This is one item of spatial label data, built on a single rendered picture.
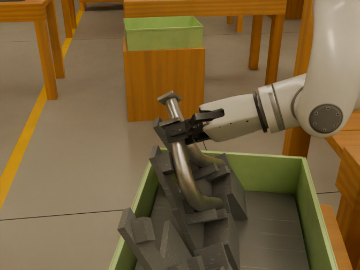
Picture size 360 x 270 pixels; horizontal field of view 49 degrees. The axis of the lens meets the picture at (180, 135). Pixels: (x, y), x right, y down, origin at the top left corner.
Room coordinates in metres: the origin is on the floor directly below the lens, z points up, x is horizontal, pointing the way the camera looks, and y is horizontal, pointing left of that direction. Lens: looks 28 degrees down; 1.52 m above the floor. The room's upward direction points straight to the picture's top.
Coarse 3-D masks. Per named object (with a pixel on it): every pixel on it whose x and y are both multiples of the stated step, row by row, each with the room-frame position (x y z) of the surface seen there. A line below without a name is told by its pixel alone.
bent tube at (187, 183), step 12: (168, 120) 0.64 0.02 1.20; (180, 120) 0.64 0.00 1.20; (180, 144) 0.62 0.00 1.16; (180, 156) 0.60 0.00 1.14; (180, 168) 0.59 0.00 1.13; (180, 180) 0.58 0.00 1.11; (192, 180) 0.58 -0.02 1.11; (192, 192) 0.58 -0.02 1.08; (192, 204) 0.58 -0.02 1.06; (204, 204) 0.59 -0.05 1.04; (216, 204) 0.67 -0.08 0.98
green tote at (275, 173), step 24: (240, 168) 0.91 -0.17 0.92; (264, 168) 0.90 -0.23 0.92; (288, 168) 0.90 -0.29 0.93; (144, 192) 0.77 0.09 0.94; (288, 192) 0.89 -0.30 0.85; (312, 192) 0.74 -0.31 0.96; (144, 216) 0.75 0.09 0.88; (312, 216) 0.69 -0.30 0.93; (120, 240) 0.59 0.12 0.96; (312, 240) 0.66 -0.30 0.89; (120, 264) 0.54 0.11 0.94; (312, 264) 0.62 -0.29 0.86; (336, 264) 0.52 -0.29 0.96
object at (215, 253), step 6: (210, 246) 0.57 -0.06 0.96; (216, 246) 0.57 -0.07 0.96; (222, 246) 0.57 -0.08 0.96; (198, 252) 0.57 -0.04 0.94; (204, 252) 0.57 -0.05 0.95; (210, 252) 0.57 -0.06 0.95; (216, 252) 0.56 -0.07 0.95; (222, 252) 0.56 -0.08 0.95; (204, 258) 0.56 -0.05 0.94; (210, 258) 0.56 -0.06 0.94; (216, 258) 0.56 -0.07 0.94; (222, 258) 0.55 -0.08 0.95; (204, 264) 0.55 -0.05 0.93; (210, 264) 0.55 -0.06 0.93; (216, 264) 0.55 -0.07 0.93; (222, 264) 0.55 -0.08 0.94; (228, 264) 0.55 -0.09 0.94
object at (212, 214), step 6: (186, 204) 0.62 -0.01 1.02; (186, 210) 0.61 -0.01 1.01; (192, 210) 0.61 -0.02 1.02; (210, 210) 0.60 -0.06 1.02; (216, 210) 0.68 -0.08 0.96; (222, 210) 0.67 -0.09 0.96; (186, 216) 0.60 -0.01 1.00; (192, 216) 0.60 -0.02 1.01; (198, 216) 0.60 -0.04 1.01; (204, 216) 0.60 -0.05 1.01; (210, 216) 0.59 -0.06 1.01; (216, 216) 0.60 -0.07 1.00; (222, 216) 0.67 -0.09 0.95; (192, 222) 0.59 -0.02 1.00; (198, 222) 0.60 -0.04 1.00; (204, 222) 0.68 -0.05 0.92
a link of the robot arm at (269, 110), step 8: (264, 88) 0.63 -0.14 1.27; (272, 88) 0.62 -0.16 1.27; (264, 96) 0.61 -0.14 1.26; (272, 96) 0.60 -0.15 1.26; (264, 104) 0.60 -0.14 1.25; (272, 104) 0.59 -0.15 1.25; (264, 112) 0.59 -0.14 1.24; (272, 112) 0.59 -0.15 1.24; (264, 120) 0.60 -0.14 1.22; (272, 120) 0.59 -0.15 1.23; (280, 120) 0.59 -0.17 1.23; (272, 128) 0.59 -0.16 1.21; (280, 128) 0.59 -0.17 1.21
